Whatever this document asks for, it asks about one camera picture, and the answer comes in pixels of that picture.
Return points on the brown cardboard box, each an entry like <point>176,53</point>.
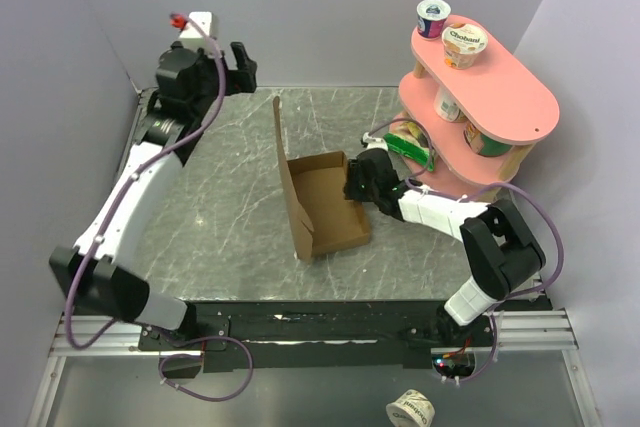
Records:
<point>322,221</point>

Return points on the pink three-tier shelf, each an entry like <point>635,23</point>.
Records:
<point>498,94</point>

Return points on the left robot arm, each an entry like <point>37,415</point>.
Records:
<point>94,273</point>

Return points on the orange Chobani yogurt cup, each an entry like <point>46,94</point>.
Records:
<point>463,43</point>

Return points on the aluminium rail frame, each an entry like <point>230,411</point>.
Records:
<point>536,380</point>

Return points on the green chips bag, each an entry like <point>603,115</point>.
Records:
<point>408,140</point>

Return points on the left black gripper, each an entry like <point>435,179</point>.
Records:
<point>242,79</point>

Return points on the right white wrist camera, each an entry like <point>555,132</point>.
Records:
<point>371,142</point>

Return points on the white cup middle shelf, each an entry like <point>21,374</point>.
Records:
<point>447,108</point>

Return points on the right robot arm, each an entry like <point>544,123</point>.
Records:
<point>501,250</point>

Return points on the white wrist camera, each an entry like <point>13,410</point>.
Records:
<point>196,30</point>
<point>371,142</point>

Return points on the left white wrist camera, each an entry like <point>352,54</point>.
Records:
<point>196,30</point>

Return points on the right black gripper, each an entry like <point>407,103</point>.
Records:
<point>350,189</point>

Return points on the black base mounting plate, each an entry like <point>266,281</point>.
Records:
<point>290,334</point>

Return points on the green cup middle shelf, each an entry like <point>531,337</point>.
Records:
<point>481,144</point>

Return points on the yogurt cup bottom edge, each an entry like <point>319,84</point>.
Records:
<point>411,409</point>

